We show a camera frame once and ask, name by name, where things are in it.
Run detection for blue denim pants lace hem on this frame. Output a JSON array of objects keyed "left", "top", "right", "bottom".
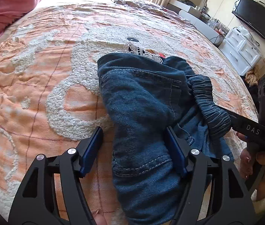
[{"left": 97, "top": 53, "right": 232, "bottom": 224}]

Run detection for right hand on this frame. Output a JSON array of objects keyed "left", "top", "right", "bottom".
[{"left": 235, "top": 131, "right": 265, "bottom": 202}]

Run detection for left hand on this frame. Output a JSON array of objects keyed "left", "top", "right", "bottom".
[{"left": 92, "top": 209, "right": 107, "bottom": 225}]

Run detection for beige knitted garment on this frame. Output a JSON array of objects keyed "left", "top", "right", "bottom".
[{"left": 245, "top": 67, "right": 260, "bottom": 86}]

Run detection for white drawer cabinet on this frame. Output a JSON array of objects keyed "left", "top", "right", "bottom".
[{"left": 218, "top": 26, "right": 262, "bottom": 76}]

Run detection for peach bunny bedspread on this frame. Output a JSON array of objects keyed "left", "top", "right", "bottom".
[{"left": 0, "top": 0, "right": 257, "bottom": 224}]

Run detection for black flat television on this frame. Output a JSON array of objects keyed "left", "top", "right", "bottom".
[{"left": 232, "top": 0, "right": 265, "bottom": 39}]

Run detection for purple crumpled quilt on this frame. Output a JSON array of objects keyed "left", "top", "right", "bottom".
[{"left": 111, "top": 0, "right": 190, "bottom": 23}]

